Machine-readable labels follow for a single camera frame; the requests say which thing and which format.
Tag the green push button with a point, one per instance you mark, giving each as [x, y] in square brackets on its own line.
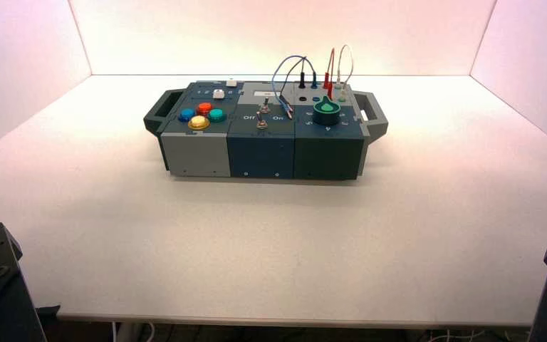
[217, 115]

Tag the yellow push button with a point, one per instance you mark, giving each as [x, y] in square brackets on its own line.
[198, 123]

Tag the red push button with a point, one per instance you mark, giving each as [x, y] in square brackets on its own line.
[203, 109]

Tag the blue push button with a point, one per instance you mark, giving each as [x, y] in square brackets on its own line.
[186, 114]

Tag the grey modular control box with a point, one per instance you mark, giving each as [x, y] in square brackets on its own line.
[259, 151]

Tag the green rotary knob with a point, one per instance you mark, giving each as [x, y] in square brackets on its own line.
[327, 113]

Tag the black banana plug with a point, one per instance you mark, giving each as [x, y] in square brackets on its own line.
[302, 80]

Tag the metal toggle switch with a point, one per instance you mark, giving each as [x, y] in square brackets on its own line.
[264, 105]
[260, 122]

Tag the small white rocker switch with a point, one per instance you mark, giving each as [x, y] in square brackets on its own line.
[231, 83]

